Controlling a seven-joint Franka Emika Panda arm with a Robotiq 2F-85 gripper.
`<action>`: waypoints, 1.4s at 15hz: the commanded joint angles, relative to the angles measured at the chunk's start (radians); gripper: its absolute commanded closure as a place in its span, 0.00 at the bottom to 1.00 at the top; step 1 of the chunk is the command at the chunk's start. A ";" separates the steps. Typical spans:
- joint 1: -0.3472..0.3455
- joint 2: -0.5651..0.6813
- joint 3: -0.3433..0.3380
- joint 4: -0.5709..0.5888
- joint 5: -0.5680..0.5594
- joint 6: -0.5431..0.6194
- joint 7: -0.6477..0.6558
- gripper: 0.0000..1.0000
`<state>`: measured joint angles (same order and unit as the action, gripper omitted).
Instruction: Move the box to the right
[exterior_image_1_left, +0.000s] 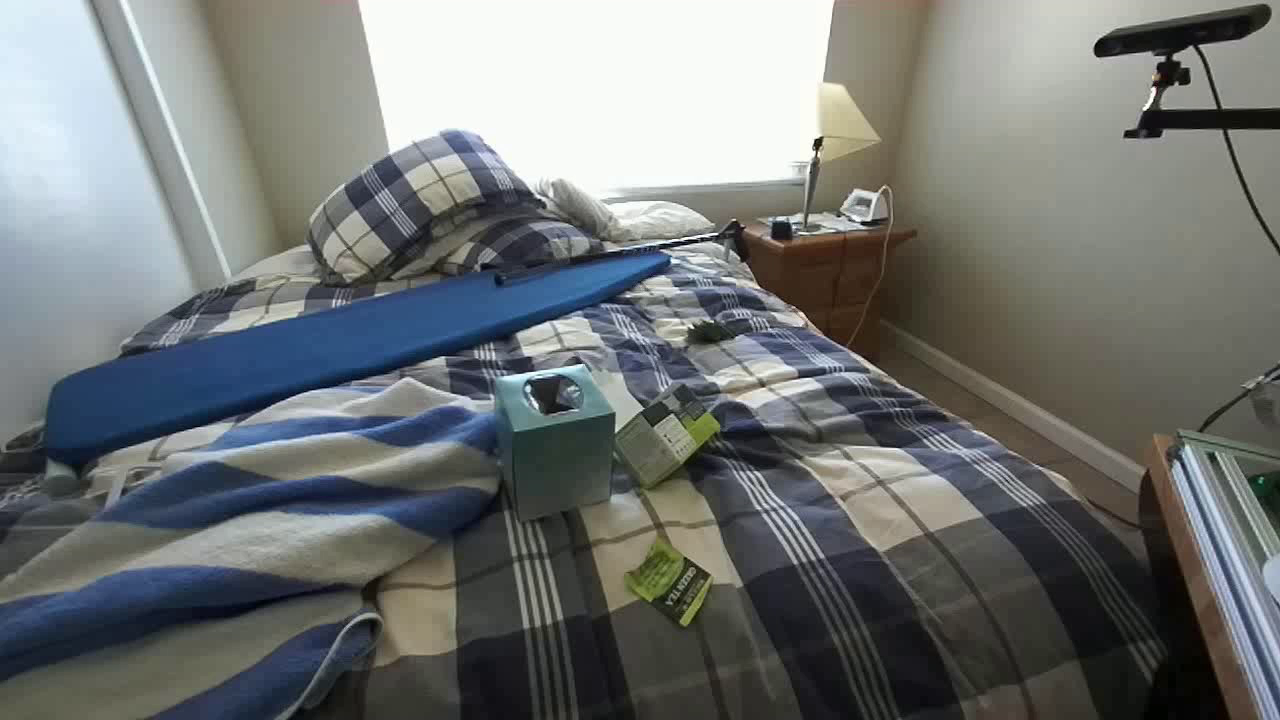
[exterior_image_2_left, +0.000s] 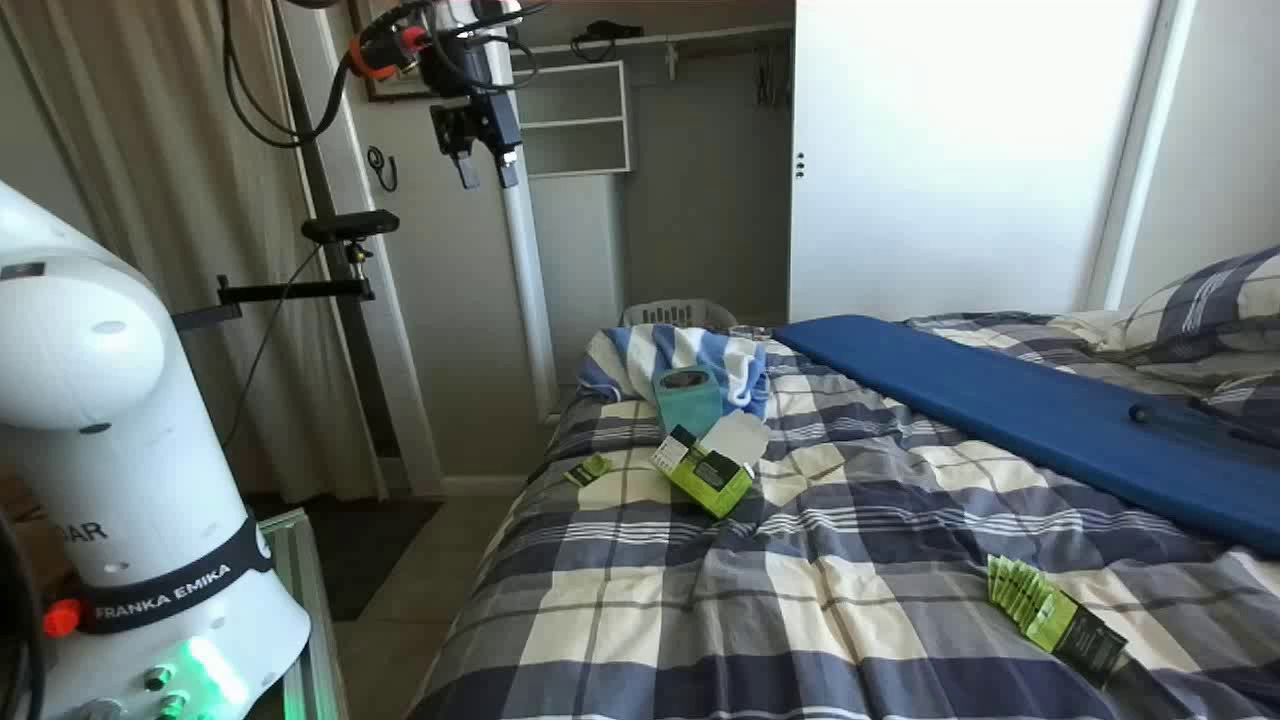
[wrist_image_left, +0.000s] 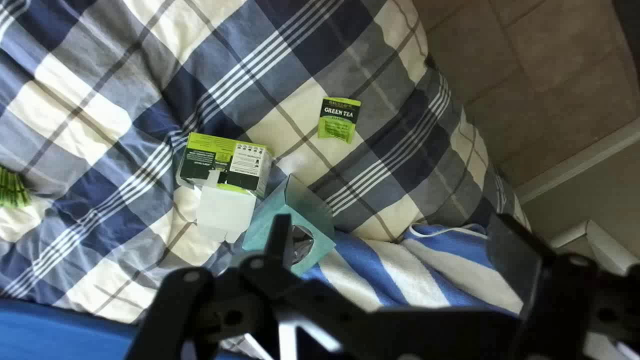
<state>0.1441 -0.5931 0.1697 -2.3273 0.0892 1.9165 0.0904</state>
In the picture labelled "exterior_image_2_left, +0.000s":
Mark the single green tea bag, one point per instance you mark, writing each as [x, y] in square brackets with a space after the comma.
[590, 469]

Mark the silver pole with camera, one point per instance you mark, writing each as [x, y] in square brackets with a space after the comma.
[462, 49]

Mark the white sliding closet door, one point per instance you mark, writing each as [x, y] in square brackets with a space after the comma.
[953, 153]

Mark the teal cup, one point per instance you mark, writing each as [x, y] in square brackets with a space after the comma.
[688, 398]

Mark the green tea box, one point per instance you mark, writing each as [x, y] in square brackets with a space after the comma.
[719, 469]

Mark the black camera tripod stand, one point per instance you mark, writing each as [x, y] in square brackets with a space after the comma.
[337, 239]

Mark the green tea bag stack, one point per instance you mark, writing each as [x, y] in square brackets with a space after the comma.
[1055, 623]

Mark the white closet shelf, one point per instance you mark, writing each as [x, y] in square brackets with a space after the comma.
[573, 119]

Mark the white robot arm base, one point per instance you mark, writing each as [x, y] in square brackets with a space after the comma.
[180, 613]

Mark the plaid bed comforter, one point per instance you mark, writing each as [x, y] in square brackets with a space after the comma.
[848, 585]

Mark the white laundry basket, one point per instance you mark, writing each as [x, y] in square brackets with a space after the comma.
[684, 314]

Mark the dark floor mat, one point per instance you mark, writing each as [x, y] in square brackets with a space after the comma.
[362, 541]

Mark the plaid pillow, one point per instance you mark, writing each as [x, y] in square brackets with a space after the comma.
[1217, 327]

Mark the blue blanket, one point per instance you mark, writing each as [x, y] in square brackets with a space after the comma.
[1167, 453]

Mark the beige curtain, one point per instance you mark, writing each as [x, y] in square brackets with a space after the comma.
[186, 192]

